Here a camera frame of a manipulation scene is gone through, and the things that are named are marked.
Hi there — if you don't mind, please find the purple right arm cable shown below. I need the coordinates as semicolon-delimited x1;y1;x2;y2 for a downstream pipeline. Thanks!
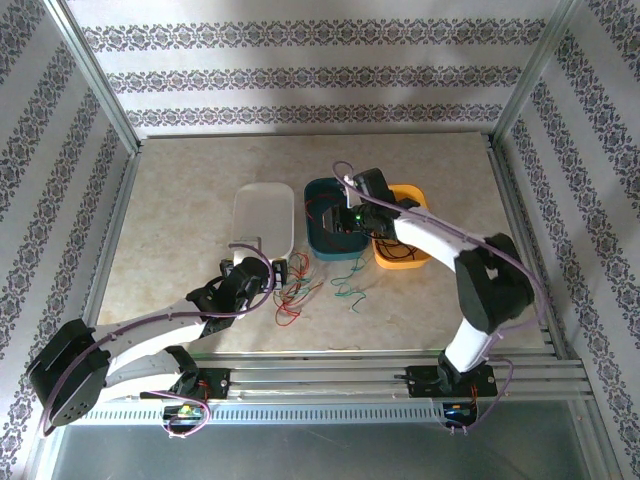
332;160;550;437

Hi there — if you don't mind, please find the slotted grey cable duct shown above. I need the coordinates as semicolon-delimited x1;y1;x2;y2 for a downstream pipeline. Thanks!
82;399;481;425

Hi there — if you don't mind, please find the grey metal panel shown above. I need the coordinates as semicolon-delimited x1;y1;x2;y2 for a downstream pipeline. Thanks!
47;423;594;480

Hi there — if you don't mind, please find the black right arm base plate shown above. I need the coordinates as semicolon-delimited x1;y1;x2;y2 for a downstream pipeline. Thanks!
407;364;496;399

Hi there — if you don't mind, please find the white plastic tray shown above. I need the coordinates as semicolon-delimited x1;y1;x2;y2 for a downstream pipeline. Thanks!
231;182;295;261

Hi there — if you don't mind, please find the orange plastic tray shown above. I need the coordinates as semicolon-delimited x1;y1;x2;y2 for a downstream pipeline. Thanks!
372;183;432;270

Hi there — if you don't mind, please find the aluminium frame post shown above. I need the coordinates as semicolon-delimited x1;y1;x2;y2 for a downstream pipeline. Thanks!
489;0;589;149
42;0;141;156

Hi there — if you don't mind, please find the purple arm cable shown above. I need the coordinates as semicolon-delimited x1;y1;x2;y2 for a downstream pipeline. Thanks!
332;160;550;437
39;241;276;440

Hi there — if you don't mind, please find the thin black cable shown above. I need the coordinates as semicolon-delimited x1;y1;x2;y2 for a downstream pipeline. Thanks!
374;235;421;261

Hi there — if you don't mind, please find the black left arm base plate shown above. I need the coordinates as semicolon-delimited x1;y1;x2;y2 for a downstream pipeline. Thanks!
172;367;232;401

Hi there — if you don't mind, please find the small circuit board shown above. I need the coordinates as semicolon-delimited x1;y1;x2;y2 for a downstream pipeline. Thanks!
443;403;477;422
164;405;206;421

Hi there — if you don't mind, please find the teal plastic tray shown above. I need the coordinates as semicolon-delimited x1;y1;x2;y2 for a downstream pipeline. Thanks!
303;175;372;262

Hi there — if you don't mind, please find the thin beige cable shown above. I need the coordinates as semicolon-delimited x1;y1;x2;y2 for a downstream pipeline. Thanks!
294;278;327;300

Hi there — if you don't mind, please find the aluminium mounting rail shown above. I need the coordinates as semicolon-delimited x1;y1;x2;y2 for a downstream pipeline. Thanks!
192;349;586;401

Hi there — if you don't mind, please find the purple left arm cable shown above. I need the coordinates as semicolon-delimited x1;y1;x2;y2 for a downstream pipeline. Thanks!
39;241;276;440

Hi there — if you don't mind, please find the pile of coloured wires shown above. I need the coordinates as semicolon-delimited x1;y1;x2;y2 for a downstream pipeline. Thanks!
272;252;312;329

